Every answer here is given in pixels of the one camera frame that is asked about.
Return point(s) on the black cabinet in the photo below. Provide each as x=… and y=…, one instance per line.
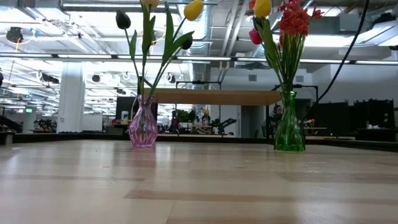
x=373, y=113

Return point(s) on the potted green plant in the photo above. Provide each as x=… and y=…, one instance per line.
x=183, y=115

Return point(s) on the yellow artificial tulip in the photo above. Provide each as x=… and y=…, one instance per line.
x=262, y=7
x=193, y=9

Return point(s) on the black background robot arm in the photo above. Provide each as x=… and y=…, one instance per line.
x=224, y=124

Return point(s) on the orange artificial flower bunch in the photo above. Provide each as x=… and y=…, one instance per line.
x=293, y=21

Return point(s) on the long ceiling light strip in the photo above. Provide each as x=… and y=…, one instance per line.
x=93, y=56

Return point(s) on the green glass vase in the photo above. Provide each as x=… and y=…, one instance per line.
x=289, y=133

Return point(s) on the purple glass vase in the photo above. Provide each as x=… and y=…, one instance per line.
x=143, y=127

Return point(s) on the cream artificial tulip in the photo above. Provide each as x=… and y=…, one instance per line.
x=146, y=34

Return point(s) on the wooden shelf with black legs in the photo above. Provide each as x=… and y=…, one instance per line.
x=214, y=97

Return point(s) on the person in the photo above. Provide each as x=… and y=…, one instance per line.
x=277, y=111

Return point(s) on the thin-stemmed black tulip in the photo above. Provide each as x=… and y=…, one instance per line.
x=186, y=43

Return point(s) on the red artificial tulip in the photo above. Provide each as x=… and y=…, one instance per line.
x=255, y=36

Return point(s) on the black monitor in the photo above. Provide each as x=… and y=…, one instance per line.
x=124, y=107

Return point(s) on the black background rig frame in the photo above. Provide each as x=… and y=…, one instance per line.
x=199, y=82

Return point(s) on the silver ventilation duct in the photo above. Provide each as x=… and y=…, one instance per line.
x=199, y=40

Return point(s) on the small potted flowers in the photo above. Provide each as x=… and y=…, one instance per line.
x=311, y=122

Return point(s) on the white building column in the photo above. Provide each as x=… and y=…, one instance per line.
x=71, y=99

